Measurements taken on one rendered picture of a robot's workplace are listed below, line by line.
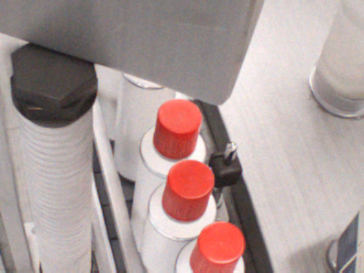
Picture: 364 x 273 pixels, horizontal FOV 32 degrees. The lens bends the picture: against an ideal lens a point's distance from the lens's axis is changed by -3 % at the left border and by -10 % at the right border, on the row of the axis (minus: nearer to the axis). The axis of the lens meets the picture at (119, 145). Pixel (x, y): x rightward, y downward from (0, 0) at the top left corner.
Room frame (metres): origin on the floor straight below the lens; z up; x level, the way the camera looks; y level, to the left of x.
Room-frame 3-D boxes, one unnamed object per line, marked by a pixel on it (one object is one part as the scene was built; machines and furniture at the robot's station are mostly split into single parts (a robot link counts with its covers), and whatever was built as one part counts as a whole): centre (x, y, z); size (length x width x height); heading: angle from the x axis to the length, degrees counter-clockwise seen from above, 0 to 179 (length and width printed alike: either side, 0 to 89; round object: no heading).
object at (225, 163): (0.35, -0.11, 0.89); 0.03 x 0.03 x 0.12; 17
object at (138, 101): (0.37, -0.02, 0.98); 0.05 x 0.05 x 0.20
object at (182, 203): (0.23, -0.05, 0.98); 0.05 x 0.05 x 0.20
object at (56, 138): (0.16, 0.03, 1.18); 0.04 x 0.04 x 0.21
